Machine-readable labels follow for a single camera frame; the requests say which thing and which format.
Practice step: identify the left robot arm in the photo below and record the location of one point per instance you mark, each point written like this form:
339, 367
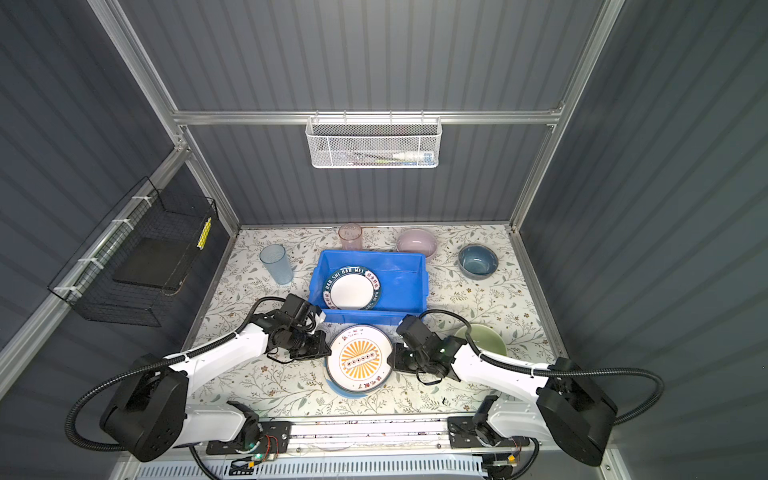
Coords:
151, 413

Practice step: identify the pens in white basket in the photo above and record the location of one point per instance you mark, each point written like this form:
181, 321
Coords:
408, 158

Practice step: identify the blue translucent cup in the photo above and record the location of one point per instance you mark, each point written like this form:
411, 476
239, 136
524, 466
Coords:
275, 259

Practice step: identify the floral table mat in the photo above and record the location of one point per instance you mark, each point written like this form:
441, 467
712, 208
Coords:
503, 302

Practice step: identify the light green bowl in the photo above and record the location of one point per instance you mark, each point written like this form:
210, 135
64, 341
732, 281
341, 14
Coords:
487, 339

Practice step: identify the orange sunburst plate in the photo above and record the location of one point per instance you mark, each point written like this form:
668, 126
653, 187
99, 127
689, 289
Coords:
359, 354

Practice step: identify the blue white striped plate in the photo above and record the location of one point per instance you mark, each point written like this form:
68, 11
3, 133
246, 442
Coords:
353, 390

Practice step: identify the black wire wall basket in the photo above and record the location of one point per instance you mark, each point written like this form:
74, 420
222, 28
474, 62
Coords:
86, 283

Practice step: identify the pink bowl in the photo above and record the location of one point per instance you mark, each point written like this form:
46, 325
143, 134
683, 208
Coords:
417, 240

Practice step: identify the blue plastic bin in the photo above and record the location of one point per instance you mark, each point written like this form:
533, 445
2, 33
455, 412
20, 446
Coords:
399, 285

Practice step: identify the pink translucent cup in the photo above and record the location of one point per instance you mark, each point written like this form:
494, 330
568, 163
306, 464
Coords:
351, 236

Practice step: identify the yellow tag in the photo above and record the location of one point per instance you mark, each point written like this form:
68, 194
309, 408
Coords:
204, 233

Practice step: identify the white vented strip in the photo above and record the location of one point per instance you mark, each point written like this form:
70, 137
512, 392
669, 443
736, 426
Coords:
379, 467

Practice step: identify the green rimmed white plate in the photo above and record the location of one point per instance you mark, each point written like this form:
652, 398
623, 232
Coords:
352, 288

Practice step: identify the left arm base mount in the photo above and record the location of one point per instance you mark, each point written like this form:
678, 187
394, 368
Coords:
269, 437

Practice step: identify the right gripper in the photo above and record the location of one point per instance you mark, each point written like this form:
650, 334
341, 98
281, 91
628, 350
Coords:
395, 360

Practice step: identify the white wire mesh basket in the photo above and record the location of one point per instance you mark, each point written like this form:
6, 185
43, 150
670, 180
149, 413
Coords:
330, 138

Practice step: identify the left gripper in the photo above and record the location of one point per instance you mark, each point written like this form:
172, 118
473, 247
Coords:
321, 348

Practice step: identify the black pad in basket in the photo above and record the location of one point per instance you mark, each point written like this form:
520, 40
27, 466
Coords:
152, 263

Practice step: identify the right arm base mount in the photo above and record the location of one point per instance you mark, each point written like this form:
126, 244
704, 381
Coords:
463, 433

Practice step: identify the dark blue bowl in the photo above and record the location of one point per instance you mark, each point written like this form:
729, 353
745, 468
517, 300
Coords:
477, 262

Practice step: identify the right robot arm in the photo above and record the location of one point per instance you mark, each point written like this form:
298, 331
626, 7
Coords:
534, 401

